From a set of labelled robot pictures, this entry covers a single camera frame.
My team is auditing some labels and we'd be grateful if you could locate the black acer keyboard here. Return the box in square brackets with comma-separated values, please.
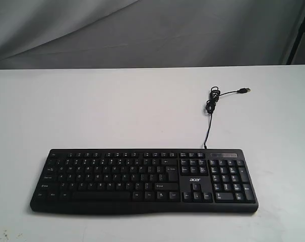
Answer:
[30, 148, 259, 215]

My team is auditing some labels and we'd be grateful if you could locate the grey backdrop cloth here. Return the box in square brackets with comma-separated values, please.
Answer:
[0, 1, 305, 70]

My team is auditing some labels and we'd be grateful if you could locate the black tripod stand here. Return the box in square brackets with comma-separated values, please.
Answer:
[286, 15, 305, 65]

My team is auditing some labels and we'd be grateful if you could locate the black USB cable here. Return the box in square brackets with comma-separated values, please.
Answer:
[202, 87, 252, 150]

